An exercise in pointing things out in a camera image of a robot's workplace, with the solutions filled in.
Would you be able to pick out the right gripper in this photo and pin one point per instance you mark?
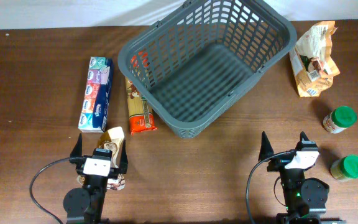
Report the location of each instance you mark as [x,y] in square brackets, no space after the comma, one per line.
[280,163]

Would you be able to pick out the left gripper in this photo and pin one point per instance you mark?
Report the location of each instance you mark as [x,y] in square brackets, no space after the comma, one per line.
[123,163]

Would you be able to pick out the Kleenex tissue multipack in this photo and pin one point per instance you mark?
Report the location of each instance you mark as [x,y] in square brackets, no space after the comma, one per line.
[94,110]

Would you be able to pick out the white-label jar green lid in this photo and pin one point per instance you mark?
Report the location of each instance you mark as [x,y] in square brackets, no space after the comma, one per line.
[339,119]

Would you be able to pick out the spaghetti pasta packet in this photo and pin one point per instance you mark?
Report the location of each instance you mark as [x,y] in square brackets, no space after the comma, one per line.
[141,116]

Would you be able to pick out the yellow seasoning jar green lid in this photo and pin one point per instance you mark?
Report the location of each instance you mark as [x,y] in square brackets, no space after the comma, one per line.
[345,169]

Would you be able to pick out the orange snack bag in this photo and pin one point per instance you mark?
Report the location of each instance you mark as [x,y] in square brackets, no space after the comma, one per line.
[313,67]

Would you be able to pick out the grey plastic shopping basket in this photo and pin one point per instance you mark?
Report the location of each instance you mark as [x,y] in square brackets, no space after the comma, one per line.
[198,61]

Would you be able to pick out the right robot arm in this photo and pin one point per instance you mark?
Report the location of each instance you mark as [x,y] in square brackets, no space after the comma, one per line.
[305,199]

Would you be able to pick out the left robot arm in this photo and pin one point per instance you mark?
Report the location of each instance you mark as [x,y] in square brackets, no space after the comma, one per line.
[85,204]

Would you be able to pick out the brown chocolate snack bag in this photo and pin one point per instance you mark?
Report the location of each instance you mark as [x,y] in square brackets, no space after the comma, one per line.
[112,139]

